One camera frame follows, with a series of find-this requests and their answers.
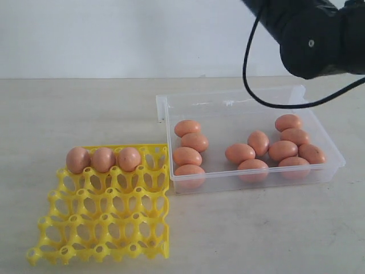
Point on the yellow plastic egg tray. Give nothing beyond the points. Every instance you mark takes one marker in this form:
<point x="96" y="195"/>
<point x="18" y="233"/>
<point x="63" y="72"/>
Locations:
<point x="96" y="215"/>

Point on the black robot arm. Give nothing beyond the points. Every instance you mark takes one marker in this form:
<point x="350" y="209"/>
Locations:
<point x="315" y="37"/>

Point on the clear plastic bin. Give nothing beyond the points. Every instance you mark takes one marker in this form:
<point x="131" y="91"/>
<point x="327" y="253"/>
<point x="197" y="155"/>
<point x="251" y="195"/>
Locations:
<point x="229" y="117"/>

